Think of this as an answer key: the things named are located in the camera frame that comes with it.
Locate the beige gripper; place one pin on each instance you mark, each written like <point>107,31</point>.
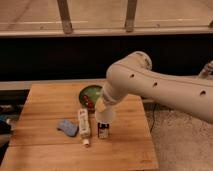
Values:
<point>109,98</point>

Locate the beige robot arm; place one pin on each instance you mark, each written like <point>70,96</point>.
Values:
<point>195,101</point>

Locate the black and white eraser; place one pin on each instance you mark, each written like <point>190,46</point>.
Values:
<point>103,131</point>

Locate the green bowl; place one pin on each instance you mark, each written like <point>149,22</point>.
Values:
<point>88,96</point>

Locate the white tube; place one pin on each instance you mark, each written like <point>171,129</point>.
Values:
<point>84,126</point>

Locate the blue sponge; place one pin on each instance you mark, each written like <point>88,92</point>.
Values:
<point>68,128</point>

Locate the metal rail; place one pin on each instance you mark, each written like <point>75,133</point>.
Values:
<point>50,83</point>

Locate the left metal post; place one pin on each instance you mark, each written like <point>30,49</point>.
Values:
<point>65,16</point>

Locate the metal post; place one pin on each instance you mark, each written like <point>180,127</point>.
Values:
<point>130,15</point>
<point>65,16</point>

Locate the right metal post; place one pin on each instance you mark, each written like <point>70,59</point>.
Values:
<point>130,15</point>

